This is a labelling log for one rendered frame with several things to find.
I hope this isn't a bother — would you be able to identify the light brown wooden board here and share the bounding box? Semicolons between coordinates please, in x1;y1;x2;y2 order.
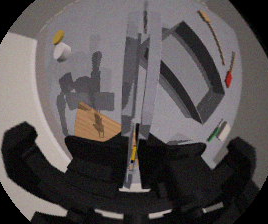
74;101;121;141

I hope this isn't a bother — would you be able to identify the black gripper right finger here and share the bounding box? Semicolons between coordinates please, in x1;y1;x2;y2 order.
137;132;207;189

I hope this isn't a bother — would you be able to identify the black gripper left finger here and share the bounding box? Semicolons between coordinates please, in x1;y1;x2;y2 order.
65;131;129;188

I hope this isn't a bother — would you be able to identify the red spatula with wooden handle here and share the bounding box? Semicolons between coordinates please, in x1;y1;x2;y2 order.
224;51;236;89

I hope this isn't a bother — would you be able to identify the white short cylinder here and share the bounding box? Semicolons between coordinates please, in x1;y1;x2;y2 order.
53;41;71;61

